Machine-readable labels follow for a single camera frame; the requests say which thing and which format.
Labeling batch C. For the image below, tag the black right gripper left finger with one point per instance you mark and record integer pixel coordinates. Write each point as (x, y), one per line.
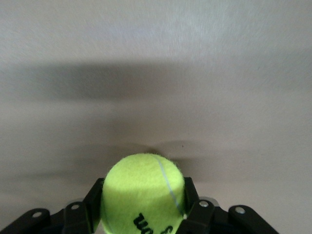
(75, 217)

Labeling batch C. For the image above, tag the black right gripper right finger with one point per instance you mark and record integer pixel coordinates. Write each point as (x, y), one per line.
(202, 217)

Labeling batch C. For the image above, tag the yellow tennis ball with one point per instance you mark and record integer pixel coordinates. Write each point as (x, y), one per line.
(141, 190)

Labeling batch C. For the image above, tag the brown table mat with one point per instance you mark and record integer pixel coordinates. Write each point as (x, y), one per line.
(156, 73)

